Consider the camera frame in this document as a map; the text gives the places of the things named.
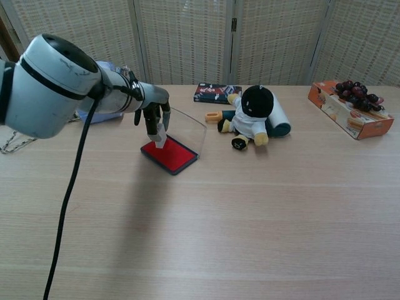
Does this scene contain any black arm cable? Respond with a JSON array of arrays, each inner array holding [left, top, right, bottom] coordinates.
[[42, 71, 144, 300]]

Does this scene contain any plush doll black head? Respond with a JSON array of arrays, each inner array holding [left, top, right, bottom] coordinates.
[[217, 84, 276, 152]]

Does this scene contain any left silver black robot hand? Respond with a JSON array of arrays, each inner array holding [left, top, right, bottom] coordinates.
[[134, 82, 172, 142]]

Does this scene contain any light blue paper wrapped package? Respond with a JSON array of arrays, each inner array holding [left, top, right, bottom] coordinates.
[[76, 60, 131, 125]]

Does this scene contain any brown wooden door frame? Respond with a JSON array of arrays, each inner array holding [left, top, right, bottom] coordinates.
[[0, 17, 26, 63]]

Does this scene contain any black red card box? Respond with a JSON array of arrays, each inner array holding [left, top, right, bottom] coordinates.
[[193, 82, 243, 105]]

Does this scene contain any red ink pad clear lid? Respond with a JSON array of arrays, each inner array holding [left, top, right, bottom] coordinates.
[[140, 106, 208, 176]]

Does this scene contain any white and red stamp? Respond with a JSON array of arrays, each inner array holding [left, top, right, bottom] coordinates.
[[152, 123, 167, 149]]

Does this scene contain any orange snack carton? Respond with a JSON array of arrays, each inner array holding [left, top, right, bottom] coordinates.
[[307, 81, 395, 141]]

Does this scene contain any woven bamboo folding screen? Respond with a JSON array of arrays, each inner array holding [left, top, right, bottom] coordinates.
[[0, 0, 400, 86]]

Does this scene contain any dark red grape bunch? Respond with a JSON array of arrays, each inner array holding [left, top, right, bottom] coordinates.
[[334, 80, 386, 113]]

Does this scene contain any braided beige black rope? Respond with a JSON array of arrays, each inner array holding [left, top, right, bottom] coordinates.
[[0, 114, 81, 154]]

